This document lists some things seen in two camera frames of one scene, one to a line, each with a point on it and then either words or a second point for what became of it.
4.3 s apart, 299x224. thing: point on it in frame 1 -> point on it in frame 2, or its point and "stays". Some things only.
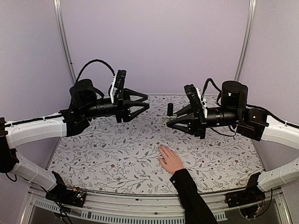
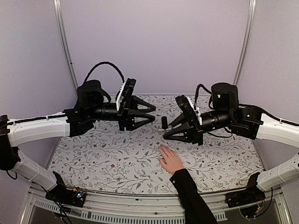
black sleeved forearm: (196, 211) stays
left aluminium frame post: (58, 11) stays
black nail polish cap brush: (170, 109) -> (164, 122)
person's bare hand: (172, 163) stays
